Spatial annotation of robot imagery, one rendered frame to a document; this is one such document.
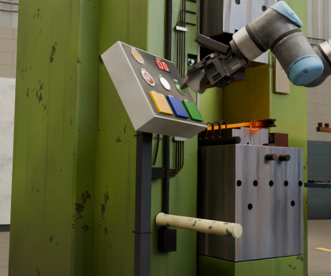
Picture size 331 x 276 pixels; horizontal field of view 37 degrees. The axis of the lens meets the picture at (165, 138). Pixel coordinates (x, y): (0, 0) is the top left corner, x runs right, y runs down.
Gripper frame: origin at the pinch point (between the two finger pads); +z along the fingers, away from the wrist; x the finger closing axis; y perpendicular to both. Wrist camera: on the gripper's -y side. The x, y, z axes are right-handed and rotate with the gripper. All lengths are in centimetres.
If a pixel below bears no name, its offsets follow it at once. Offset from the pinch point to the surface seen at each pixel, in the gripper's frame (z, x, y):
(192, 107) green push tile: 8.8, 20.1, -0.4
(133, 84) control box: 11.3, -6.8, -6.5
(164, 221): 46, 35, 25
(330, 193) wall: 165, 859, -32
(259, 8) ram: -20, 69, -39
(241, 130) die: 10, 60, 4
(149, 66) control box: 9.5, 5.7, -14.7
